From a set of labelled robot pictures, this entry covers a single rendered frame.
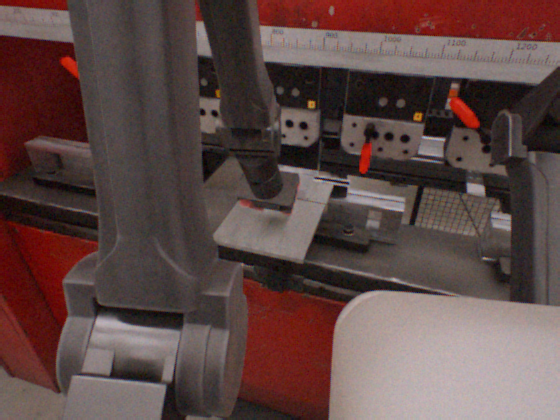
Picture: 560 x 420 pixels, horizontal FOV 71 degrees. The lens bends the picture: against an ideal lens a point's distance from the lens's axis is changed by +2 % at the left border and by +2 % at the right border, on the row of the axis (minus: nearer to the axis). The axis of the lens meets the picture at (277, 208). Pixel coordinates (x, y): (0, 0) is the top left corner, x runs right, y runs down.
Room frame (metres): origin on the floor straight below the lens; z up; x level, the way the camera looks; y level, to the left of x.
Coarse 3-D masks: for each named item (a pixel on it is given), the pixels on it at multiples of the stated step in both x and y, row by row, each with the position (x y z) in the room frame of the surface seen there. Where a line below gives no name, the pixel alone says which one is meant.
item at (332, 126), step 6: (324, 120) 1.04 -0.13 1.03; (330, 120) 1.03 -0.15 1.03; (336, 120) 1.04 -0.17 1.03; (324, 126) 0.99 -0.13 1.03; (330, 126) 0.99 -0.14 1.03; (336, 126) 0.99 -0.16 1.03; (324, 132) 0.97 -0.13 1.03; (330, 132) 0.96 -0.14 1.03; (336, 132) 0.96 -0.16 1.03; (324, 138) 0.96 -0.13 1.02; (330, 138) 0.95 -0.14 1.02; (336, 138) 0.95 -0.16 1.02; (324, 144) 0.96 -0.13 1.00; (330, 144) 0.95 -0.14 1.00; (336, 144) 0.95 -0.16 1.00
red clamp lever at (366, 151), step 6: (366, 126) 0.68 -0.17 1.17; (372, 126) 0.68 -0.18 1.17; (366, 132) 0.66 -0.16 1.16; (372, 132) 0.66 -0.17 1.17; (366, 138) 0.67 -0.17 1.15; (366, 144) 0.67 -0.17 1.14; (366, 150) 0.67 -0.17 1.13; (366, 156) 0.67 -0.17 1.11; (360, 162) 0.67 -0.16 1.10; (366, 162) 0.67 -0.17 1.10; (360, 168) 0.67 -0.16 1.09; (366, 168) 0.67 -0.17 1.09
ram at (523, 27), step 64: (0, 0) 0.97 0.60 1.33; (64, 0) 0.91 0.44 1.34; (320, 0) 0.74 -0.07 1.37; (384, 0) 0.71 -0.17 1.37; (448, 0) 0.68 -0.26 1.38; (512, 0) 0.65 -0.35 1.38; (320, 64) 0.74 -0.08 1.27; (384, 64) 0.70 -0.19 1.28; (448, 64) 0.67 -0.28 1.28; (512, 64) 0.64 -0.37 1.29
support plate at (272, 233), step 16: (320, 192) 0.72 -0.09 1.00; (240, 208) 0.65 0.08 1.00; (304, 208) 0.65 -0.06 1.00; (320, 208) 0.65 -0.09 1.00; (224, 224) 0.60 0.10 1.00; (240, 224) 0.60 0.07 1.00; (256, 224) 0.60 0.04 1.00; (272, 224) 0.60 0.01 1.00; (288, 224) 0.60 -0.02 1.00; (304, 224) 0.60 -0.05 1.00; (224, 240) 0.55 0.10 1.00; (240, 240) 0.55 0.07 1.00; (256, 240) 0.55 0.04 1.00; (272, 240) 0.55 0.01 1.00; (288, 240) 0.55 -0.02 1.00; (304, 240) 0.55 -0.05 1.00; (272, 256) 0.52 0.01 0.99; (288, 256) 0.51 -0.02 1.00; (304, 256) 0.51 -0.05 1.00
